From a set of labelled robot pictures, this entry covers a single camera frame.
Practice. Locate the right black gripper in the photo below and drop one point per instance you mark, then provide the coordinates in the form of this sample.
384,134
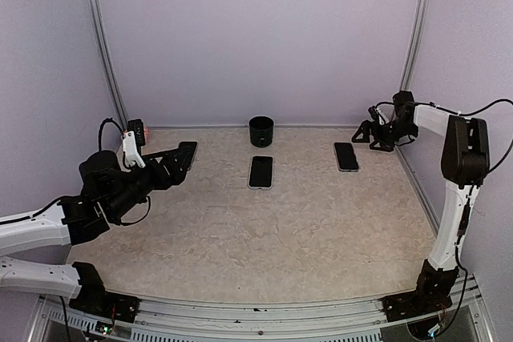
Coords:
386,146

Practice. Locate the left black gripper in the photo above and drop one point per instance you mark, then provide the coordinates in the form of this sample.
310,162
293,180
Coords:
174,175

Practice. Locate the clear phone case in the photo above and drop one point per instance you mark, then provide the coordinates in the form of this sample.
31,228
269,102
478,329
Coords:
348,170

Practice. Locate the black phone top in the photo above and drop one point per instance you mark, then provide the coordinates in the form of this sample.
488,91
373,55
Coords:
261,171

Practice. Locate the lavender phone case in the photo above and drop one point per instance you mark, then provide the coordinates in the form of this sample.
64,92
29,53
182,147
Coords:
260,188

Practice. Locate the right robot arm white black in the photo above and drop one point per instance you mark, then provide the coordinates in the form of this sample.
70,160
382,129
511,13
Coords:
465,163

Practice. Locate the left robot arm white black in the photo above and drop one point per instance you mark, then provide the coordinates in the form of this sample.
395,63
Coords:
67,220

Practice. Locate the red white patterned bowl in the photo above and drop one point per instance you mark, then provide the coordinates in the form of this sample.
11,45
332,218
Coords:
146,133

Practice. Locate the dark green mug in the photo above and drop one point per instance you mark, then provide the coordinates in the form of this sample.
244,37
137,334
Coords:
261,131

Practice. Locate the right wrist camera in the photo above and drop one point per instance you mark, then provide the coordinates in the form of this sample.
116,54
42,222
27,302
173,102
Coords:
377,115

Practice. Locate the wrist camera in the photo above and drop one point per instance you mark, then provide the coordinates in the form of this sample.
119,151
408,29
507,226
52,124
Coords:
377,115
134,138

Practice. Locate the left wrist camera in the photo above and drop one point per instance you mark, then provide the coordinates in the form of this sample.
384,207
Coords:
134,138

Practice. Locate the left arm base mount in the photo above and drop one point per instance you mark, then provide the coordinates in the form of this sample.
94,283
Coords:
109,305

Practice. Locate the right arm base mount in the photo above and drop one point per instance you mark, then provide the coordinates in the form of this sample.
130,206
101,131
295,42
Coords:
407,305

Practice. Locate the right aluminium frame post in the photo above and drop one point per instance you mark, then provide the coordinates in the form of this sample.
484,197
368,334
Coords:
414,45

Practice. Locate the aluminium frame post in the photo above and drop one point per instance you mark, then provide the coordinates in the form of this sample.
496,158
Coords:
105,57
414,45

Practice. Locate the front aluminium rail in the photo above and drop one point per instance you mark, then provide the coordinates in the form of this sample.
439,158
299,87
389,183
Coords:
361,319

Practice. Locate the left aluminium frame post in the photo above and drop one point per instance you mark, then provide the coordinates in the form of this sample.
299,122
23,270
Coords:
105,57

